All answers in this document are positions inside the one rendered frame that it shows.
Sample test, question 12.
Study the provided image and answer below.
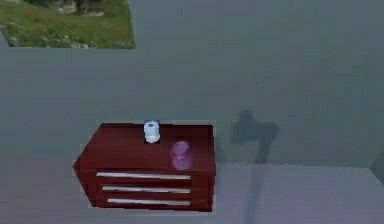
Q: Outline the white toilet paper roll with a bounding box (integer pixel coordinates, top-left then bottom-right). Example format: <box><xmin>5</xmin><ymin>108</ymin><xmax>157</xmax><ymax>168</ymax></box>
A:
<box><xmin>143</xmin><ymin>120</ymin><xmax>161</xmax><ymax>145</ymax></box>

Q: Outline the window with green view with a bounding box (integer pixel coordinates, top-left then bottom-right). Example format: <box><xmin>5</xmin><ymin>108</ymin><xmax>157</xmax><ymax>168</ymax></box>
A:
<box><xmin>0</xmin><ymin>0</ymin><xmax>137</xmax><ymax>50</ymax></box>

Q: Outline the dark red chest of drawers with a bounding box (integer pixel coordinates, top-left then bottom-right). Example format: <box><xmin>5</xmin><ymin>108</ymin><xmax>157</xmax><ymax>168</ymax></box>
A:
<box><xmin>72</xmin><ymin>122</ymin><xmax>217</xmax><ymax>213</ymax></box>

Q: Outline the maroon baseball cap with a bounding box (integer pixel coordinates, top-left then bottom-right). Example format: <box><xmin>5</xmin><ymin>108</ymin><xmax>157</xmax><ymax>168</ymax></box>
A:
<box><xmin>169</xmin><ymin>140</ymin><xmax>194</xmax><ymax>172</ymax></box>

